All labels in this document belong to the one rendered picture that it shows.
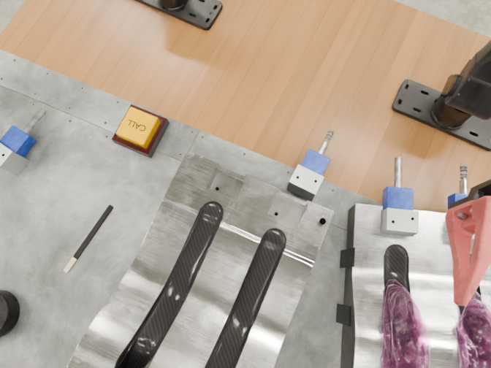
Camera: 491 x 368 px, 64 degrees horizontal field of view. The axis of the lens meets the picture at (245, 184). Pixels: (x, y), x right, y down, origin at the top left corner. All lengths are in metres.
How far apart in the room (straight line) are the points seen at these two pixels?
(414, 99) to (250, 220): 0.40
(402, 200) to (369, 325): 0.21
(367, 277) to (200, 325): 0.27
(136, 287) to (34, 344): 0.24
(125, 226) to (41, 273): 0.17
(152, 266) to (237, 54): 0.46
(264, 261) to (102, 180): 0.35
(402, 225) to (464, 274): 0.33
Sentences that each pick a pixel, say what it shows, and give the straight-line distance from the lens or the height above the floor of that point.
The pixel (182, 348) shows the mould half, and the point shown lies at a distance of 0.61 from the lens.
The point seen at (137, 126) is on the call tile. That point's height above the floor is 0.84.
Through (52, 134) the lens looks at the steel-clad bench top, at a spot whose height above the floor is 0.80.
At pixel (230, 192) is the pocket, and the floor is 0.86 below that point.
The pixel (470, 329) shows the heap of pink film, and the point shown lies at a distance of 0.67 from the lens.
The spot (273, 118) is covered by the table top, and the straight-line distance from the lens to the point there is 0.78.
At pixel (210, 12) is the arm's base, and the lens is 0.90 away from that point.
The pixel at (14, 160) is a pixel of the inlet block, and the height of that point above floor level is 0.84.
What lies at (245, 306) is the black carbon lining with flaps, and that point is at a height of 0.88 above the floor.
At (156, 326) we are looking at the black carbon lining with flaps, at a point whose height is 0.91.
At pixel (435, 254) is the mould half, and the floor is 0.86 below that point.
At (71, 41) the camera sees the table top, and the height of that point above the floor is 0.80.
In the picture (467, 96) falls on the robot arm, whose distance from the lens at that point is 0.71.
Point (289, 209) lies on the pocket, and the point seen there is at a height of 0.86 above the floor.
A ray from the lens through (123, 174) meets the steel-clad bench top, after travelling 0.78.
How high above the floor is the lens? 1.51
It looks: 75 degrees down
